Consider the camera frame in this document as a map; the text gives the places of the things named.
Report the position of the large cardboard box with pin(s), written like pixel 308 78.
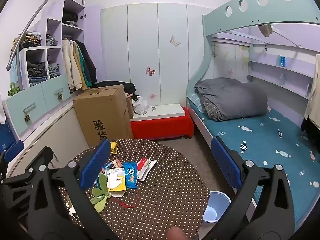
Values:
pixel 102 115

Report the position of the teal drawer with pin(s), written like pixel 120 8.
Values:
pixel 25 107
pixel 56 93

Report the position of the beige butterfly sticker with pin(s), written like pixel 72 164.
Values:
pixel 175 41

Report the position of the white plastic bag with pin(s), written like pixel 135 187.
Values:
pixel 141 106

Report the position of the white wardrobe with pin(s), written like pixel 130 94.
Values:
pixel 160 55

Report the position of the black folded clothes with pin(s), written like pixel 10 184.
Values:
pixel 70 18

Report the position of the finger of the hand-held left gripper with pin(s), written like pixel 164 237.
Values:
pixel 45 155
pixel 14 151

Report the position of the light blue plastic bin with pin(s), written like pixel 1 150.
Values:
pixel 215 207

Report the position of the white curved cabinet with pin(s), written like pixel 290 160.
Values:
pixel 52 135

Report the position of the blue patterned pillow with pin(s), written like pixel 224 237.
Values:
pixel 196 102

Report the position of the white cubby shelf unit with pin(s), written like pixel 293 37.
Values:
pixel 53 52

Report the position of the teal bunk bed frame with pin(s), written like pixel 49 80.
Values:
pixel 212 17

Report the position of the pink blue card packet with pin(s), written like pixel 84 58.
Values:
pixel 116 164

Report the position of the round table brown patterned cloth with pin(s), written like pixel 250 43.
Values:
pixel 162 200

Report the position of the curved metal rail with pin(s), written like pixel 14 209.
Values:
pixel 32 22

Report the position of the khaki folded clothes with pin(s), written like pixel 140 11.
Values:
pixel 27 40

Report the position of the white yellow carton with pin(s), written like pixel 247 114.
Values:
pixel 116 182

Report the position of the grey folded jeans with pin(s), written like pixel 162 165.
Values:
pixel 51 40

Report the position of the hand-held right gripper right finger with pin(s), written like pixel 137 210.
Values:
pixel 226 162

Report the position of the black cloth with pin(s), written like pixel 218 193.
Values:
pixel 125 87

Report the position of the red bench white top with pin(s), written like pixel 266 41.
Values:
pixel 162 127

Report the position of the green plant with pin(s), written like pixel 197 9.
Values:
pixel 13 90

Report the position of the cream hanging cloth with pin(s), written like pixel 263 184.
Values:
pixel 314 90

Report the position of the green hanging jacket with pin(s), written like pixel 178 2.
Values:
pixel 83 65

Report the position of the beige hanging object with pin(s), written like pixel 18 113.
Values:
pixel 265 29

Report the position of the pale pink butterfly sticker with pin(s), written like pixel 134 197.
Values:
pixel 152 96

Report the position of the dark hanging cloth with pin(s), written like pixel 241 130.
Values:
pixel 312 132

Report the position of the blue bag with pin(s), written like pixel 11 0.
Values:
pixel 6 136

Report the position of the black hanging jacket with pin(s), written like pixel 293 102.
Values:
pixel 90 65

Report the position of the cream hanging jacket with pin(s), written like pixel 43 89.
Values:
pixel 70 65

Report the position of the dark folded clothes pile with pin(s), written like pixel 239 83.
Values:
pixel 37 70

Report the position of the blue fish print bedsheet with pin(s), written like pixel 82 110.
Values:
pixel 265 140

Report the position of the green felt leaf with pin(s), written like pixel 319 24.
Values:
pixel 100 195

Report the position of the blue snack packet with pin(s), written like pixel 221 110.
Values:
pixel 130 175

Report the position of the pine cone ornament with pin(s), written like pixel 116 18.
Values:
pixel 27 118
pixel 60 97

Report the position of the lilac bed shelf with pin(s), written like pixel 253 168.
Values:
pixel 275 72

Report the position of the grey quilt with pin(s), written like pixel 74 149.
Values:
pixel 237 97

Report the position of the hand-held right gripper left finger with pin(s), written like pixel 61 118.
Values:
pixel 95 165

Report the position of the person's right hand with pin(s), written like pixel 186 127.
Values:
pixel 176 234

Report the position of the red white paper packet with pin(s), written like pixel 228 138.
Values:
pixel 146 168

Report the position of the small blue box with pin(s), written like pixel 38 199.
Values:
pixel 282 61

